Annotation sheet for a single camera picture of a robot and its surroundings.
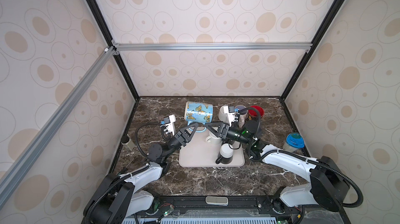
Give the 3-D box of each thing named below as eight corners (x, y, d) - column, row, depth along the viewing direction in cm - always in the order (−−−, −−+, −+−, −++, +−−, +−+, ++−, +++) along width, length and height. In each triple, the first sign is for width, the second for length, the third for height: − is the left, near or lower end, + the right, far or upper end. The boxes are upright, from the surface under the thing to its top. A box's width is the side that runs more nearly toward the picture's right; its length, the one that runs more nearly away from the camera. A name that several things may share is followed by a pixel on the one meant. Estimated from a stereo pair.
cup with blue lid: (282, 154, 93) (290, 145, 85) (278, 141, 99) (285, 132, 90) (297, 154, 93) (306, 145, 85) (292, 141, 99) (300, 132, 90)
